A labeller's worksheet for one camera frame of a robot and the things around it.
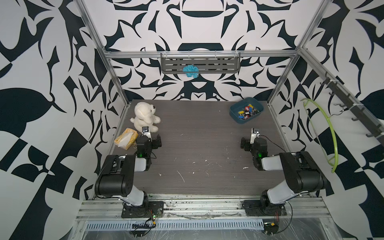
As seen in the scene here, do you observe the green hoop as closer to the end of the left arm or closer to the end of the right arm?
the end of the right arm

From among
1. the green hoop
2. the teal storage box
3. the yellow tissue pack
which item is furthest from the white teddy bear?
the green hoop

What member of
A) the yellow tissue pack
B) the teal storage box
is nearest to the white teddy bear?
the yellow tissue pack

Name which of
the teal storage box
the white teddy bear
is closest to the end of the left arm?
the white teddy bear

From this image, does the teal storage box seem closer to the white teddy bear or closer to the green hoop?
the green hoop

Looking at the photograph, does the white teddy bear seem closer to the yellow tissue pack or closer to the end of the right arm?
the yellow tissue pack

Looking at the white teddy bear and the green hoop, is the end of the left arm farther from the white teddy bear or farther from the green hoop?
the green hoop

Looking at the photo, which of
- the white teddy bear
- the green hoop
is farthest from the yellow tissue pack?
the green hoop

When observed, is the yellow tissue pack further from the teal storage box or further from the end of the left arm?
the teal storage box

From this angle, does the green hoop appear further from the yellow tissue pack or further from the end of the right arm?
the yellow tissue pack

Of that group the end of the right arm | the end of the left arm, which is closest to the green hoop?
the end of the right arm

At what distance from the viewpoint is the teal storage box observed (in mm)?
1106

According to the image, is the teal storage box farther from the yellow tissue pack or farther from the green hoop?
the yellow tissue pack

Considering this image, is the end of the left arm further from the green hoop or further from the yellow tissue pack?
the green hoop

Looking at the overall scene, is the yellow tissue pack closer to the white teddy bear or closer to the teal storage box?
the white teddy bear
